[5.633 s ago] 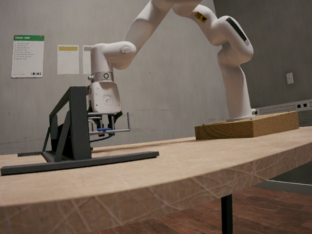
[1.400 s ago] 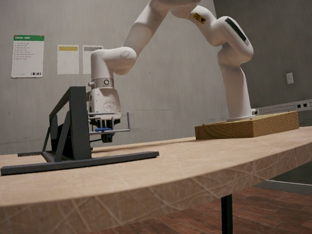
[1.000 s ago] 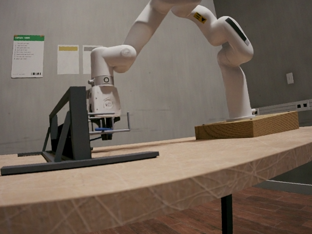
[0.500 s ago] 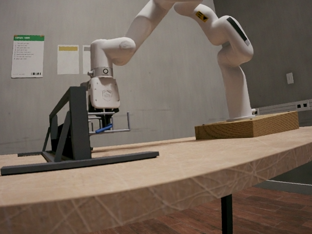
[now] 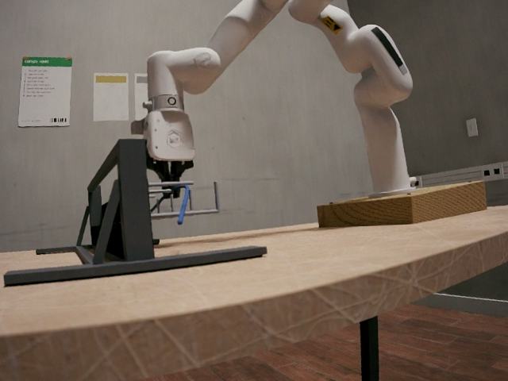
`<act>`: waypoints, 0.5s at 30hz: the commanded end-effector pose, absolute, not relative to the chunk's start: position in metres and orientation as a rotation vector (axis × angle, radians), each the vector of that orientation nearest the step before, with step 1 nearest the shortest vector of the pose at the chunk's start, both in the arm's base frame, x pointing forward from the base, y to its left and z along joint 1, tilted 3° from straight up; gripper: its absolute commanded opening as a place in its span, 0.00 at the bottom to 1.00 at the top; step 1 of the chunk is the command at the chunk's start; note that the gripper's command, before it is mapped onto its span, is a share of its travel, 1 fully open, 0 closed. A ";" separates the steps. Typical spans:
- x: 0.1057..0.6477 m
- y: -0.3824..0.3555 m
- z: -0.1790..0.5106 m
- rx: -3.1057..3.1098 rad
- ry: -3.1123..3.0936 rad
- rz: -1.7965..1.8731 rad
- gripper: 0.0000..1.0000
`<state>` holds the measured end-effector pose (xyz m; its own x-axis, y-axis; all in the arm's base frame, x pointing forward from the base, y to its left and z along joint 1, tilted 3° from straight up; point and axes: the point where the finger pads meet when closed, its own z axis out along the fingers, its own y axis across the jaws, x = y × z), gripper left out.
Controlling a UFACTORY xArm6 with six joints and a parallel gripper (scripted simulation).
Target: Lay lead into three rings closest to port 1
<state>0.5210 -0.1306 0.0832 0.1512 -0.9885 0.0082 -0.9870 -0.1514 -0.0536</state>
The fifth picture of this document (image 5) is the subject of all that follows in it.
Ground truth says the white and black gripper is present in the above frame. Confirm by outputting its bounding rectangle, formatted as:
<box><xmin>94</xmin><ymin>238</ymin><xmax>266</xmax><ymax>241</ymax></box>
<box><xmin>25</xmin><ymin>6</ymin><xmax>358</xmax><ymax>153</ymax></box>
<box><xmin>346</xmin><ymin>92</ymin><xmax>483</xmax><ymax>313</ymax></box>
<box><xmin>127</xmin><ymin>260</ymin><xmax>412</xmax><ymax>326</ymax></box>
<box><xmin>143</xmin><ymin>108</ymin><xmax>195</xmax><ymax>182</ymax></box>

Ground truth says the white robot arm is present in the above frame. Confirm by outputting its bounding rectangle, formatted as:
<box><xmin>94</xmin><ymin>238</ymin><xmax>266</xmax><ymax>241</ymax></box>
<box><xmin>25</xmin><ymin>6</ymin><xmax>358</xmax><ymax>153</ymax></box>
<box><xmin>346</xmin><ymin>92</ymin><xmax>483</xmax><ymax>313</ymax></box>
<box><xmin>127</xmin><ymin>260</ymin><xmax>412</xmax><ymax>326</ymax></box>
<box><xmin>142</xmin><ymin>0</ymin><xmax>417</xmax><ymax>198</ymax></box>

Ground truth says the dark blue network cable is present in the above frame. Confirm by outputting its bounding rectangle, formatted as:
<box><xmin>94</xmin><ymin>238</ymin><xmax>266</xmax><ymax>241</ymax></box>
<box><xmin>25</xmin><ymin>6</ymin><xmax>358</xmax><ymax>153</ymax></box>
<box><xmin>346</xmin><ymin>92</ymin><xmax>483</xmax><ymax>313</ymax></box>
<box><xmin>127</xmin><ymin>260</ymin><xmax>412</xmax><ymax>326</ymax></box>
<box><xmin>151</xmin><ymin>185</ymin><xmax>189</xmax><ymax>225</ymax></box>

